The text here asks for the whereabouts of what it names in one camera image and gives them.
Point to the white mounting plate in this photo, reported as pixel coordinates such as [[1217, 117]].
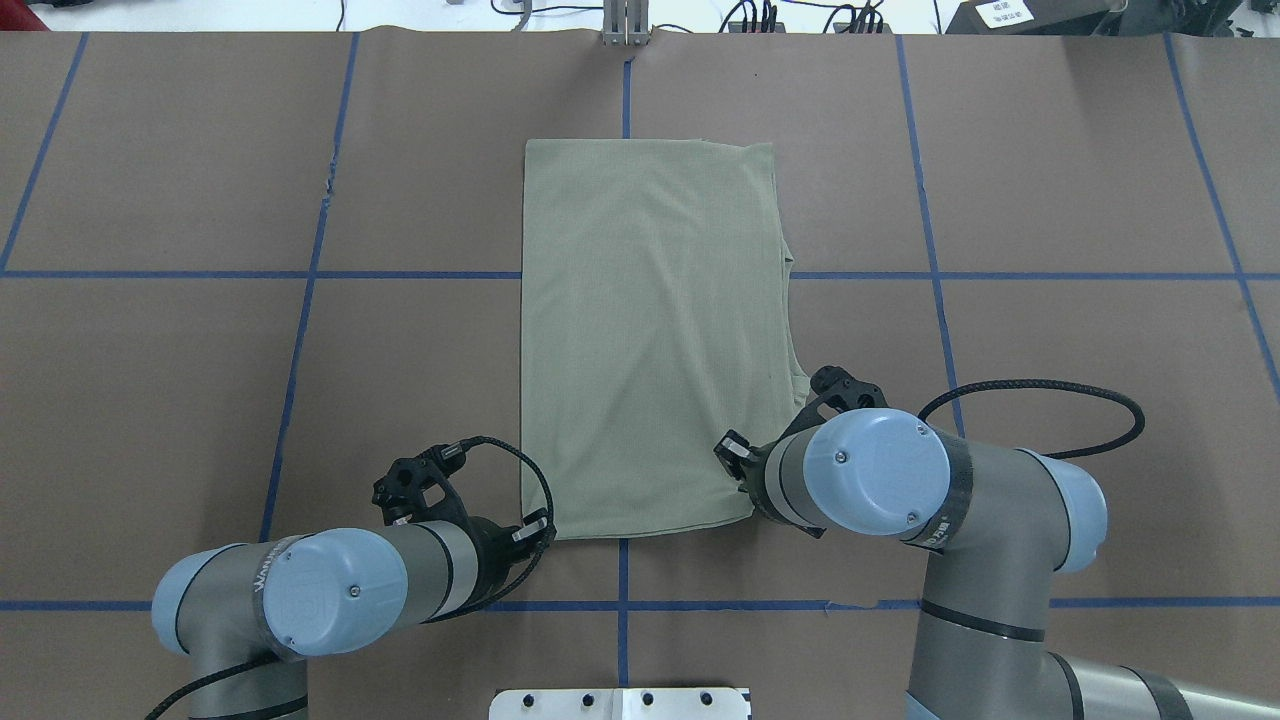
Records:
[[623, 703]]

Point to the aluminium frame post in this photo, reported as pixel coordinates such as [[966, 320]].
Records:
[[626, 23]]

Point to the olive green t-shirt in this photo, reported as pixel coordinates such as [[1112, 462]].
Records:
[[654, 318]]

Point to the black box with label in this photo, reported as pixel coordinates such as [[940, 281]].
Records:
[[1032, 18]]

